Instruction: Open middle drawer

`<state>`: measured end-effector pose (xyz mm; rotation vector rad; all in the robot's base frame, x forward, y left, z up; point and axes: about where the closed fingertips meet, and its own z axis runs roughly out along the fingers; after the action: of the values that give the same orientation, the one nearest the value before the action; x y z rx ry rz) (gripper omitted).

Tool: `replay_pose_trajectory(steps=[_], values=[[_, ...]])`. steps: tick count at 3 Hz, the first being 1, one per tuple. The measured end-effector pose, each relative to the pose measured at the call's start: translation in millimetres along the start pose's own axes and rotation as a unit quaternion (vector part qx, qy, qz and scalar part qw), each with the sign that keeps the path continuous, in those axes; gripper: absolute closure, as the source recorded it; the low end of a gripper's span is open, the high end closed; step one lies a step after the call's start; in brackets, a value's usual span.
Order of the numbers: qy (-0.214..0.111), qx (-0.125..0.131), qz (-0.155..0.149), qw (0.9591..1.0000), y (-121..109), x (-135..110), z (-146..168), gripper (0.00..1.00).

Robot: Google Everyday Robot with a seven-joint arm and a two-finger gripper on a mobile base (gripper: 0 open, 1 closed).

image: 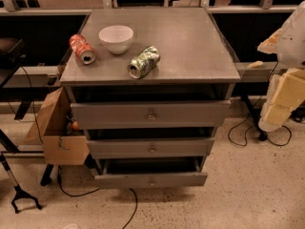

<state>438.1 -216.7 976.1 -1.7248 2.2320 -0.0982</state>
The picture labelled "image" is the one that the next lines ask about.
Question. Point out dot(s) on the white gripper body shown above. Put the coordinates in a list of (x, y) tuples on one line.
[(293, 45)]

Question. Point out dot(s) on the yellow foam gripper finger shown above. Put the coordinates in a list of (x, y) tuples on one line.
[(284, 96)]

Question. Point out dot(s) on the grey drawer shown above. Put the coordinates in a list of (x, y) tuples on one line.
[(157, 114), (150, 173), (150, 147)]

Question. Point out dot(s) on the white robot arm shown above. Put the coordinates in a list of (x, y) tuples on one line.
[(285, 92)]

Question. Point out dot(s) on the grey top drawer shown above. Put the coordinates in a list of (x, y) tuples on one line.
[(157, 114)]

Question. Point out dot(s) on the grey drawer cabinet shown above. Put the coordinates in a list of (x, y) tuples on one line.
[(153, 98)]

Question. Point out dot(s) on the grey bottom drawer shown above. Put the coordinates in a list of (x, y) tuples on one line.
[(150, 173)]

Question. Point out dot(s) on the small foam piece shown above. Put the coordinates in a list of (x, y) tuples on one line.
[(255, 64)]

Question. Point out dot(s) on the green soda can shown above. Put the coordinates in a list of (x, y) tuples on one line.
[(144, 62)]

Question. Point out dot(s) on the white ceramic bowl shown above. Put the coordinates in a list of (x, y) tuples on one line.
[(117, 39)]

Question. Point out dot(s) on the orange soda can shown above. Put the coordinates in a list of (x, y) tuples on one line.
[(82, 49)]

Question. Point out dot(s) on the cardboard box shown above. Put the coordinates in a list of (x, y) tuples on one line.
[(50, 129)]

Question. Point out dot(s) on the black grabber tool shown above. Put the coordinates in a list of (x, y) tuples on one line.
[(19, 192)]

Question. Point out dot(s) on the grey rail frame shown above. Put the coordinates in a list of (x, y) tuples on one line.
[(31, 77)]

